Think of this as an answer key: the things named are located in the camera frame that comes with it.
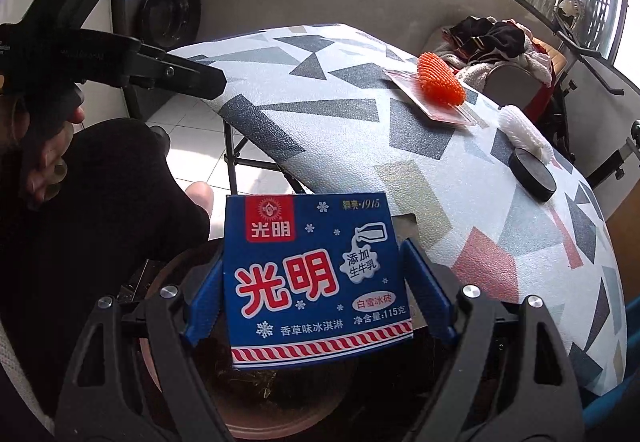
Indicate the white fleece garment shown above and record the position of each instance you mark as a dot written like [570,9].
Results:
[475,70]

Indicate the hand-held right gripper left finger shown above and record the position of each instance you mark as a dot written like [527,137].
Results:
[202,307]

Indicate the person's leg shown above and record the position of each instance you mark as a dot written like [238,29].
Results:
[100,222]

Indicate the black round lid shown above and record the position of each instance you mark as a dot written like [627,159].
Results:
[532,175]

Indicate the black garment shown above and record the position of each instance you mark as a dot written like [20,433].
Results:
[500,40]

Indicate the blue ice cream box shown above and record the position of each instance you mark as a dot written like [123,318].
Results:
[310,282]

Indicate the white foam fruit net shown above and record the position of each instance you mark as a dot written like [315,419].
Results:
[522,132]

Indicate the blue curved plastic object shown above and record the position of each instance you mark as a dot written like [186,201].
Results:
[612,402]

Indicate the beige chair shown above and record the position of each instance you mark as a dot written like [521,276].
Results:
[510,82]

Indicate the wooden cabinet panel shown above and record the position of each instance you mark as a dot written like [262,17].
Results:
[625,242]

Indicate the red garment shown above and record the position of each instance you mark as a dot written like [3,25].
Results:
[540,102]

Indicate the person's left hand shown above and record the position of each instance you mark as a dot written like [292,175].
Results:
[52,162]

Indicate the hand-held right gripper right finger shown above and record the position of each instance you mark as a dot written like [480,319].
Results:
[430,302]

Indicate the black exercise bike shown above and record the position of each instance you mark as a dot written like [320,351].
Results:
[590,52]

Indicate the grey washing machine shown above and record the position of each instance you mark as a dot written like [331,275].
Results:
[170,12]

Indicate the dark red waste bin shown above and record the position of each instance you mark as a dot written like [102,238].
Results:
[300,402]

